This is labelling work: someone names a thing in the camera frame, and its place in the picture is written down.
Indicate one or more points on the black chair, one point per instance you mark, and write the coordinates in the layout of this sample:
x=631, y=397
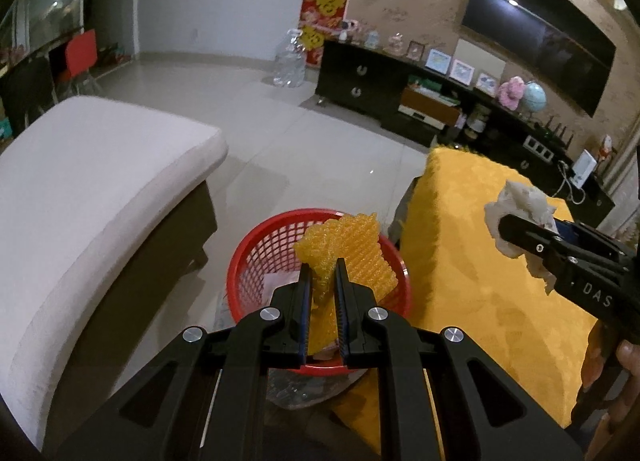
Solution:
x=27, y=96

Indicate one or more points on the blue picture frame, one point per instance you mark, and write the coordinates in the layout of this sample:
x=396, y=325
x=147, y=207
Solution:
x=438, y=61

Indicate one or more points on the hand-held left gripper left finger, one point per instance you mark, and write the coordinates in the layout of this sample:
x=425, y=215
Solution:
x=302, y=311

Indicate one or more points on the white board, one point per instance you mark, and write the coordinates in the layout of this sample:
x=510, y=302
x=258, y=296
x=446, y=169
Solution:
x=482, y=53

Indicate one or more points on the glass snow globe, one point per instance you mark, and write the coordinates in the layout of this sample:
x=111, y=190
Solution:
x=395, y=43

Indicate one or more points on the pink plush toy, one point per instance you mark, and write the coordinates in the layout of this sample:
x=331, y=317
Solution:
x=511, y=93

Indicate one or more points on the white cushioned sofa bed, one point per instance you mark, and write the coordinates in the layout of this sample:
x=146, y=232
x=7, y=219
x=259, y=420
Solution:
x=100, y=181

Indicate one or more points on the yellow tablecloth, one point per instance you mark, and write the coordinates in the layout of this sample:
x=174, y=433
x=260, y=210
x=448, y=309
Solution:
x=460, y=261

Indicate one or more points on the red mesh plastic basket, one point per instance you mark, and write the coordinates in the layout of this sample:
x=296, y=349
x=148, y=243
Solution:
x=260, y=251

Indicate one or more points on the light picture frame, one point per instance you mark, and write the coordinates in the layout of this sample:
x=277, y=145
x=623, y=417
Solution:
x=486, y=82

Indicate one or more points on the small white figurine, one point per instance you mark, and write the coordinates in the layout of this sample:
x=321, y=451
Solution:
x=605, y=148

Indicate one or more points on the black television cabinet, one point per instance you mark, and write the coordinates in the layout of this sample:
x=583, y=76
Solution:
x=350, y=76

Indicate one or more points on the small dark picture frame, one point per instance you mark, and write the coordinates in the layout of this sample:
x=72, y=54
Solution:
x=415, y=50

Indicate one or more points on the white robot toy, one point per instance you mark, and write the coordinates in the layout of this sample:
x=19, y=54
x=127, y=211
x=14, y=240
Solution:
x=350, y=31

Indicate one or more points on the white upright device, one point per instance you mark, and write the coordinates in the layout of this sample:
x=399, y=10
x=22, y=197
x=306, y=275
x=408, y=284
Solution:
x=585, y=168

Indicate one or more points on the black router with antennas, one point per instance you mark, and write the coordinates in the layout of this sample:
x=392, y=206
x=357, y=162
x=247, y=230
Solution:
x=555, y=132

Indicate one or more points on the white plastic bag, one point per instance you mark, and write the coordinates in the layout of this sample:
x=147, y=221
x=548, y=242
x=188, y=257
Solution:
x=520, y=201

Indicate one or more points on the person's right hand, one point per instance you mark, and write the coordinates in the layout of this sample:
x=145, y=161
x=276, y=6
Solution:
x=627, y=361

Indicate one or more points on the red festive wall poster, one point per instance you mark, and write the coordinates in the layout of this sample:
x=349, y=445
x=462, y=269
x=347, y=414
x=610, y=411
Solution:
x=325, y=6

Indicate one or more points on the light blue globe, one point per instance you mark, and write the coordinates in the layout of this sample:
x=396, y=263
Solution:
x=533, y=97

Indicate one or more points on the black wall television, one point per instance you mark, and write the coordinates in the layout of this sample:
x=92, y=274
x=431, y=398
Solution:
x=540, y=26

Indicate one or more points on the red chair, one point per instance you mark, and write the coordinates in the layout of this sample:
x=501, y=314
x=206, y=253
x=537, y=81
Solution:
x=81, y=53

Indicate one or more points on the clear glass bowl with pebbles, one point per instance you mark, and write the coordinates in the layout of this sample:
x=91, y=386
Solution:
x=295, y=391

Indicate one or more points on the yellow foam net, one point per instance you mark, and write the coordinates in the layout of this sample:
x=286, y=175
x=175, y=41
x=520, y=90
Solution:
x=360, y=251

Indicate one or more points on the clear large water jug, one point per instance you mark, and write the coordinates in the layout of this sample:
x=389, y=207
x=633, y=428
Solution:
x=289, y=63

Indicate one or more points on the white picture frame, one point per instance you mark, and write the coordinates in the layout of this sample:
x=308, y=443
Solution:
x=461, y=72

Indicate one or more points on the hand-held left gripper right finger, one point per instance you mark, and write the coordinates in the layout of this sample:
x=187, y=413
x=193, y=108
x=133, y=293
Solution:
x=342, y=311

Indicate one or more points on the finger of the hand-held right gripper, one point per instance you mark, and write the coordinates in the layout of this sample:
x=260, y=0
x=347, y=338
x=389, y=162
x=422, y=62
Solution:
x=530, y=241
x=587, y=238

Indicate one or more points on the small blue figurine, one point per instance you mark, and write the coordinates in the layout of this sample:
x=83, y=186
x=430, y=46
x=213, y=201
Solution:
x=370, y=38

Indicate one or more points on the brown and white drawer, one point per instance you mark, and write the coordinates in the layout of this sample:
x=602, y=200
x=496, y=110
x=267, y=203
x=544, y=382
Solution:
x=430, y=108

